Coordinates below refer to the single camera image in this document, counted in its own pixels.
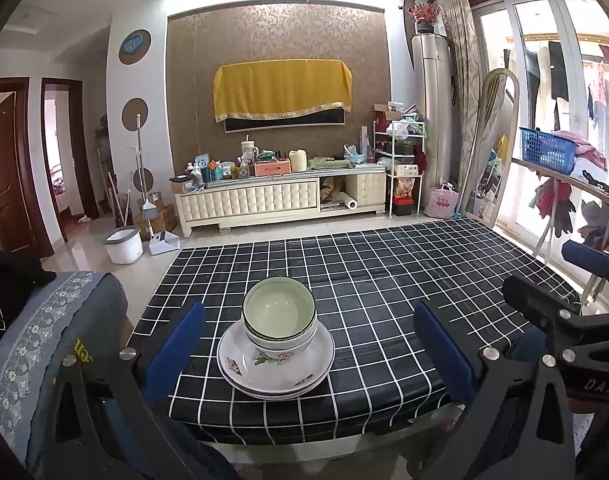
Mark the oval standing mirror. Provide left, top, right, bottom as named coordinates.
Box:
left=457, top=69, right=520, bottom=228

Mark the blue plastic basket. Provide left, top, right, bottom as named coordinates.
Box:
left=519, top=127, right=580, bottom=176

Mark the beige patterned curtain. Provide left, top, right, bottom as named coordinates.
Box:
left=437, top=0, right=480, bottom=221

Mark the white mop bucket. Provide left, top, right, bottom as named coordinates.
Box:
left=102, top=226, right=144, bottom=265

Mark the grey embroidered chair cover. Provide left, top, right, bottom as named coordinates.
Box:
left=0, top=270, right=130, bottom=476

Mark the brown round wall disc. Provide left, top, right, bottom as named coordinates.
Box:
left=121, top=97, right=150, bottom=131

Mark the white dustpan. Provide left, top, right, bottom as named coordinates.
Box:
left=148, top=231, right=181, bottom=256

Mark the white mop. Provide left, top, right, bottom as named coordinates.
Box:
left=133, top=115, right=158, bottom=221

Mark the pink flamingo bag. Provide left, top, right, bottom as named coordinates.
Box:
left=429, top=182, right=459, bottom=219

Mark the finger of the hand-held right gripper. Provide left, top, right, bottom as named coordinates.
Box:
left=501, top=275, right=609, bottom=356
left=561, top=240, right=609, bottom=281

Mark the black cloth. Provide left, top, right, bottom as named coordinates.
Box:
left=0, top=241, right=58, bottom=346

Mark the black hanging garment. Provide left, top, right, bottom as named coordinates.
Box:
left=548, top=41, right=570, bottom=103

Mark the blue round wall clock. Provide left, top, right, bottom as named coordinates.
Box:
left=119, top=29, right=152, bottom=66

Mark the vase with red flowers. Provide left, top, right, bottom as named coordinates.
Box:
left=408, top=2, right=441, bottom=36

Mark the red hanging cloth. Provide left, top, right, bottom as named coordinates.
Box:
left=534, top=180, right=577, bottom=233

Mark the yellow cloth cover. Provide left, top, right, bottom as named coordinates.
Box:
left=213, top=58, right=353, bottom=123

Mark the white plate with floral print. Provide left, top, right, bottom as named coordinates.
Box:
left=217, top=321, right=335, bottom=394

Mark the black checked tablecloth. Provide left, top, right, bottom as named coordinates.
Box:
left=127, top=217, right=582, bottom=446

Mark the plain white plate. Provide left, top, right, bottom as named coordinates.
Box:
left=224, top=367, right=329, bottom=401

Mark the pink storage box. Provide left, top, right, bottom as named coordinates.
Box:
left=255, top=158, right=292, bottom=177

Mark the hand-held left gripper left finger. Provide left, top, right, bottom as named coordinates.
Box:
left=53, top=301, right=240, bottom=480

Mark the silver standing air conditioner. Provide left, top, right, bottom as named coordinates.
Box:
left=411, top=33, right=455, bottom=218

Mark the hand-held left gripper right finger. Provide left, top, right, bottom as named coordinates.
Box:
left=407, top=301, right=577, bottom=480

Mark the cream tufted television cabinet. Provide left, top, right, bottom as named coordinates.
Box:
left=170, top=166, right=387, bottom=238

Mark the white bowl with pink pattern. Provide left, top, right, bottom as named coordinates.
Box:
left=246, top=332, right=318, bottom=367

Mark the white shelf rack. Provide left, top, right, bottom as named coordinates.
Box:
left=371, top=120, right=427, bottom=218

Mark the wooden rail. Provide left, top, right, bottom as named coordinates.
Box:
left=511, top=156, right=609, bottom=201

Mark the black television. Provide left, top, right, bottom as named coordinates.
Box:
left=224, top=108, right=346, bottom=134

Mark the patterned bowl with green inside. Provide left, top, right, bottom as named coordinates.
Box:
left=243, top=277, right=317, bottom=341

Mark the cardboard box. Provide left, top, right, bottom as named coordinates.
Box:
left=369, top=103, right=405, bottom=122

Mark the dark wooden door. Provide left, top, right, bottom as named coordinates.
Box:
left=0, top=92, right=35, bottom=256

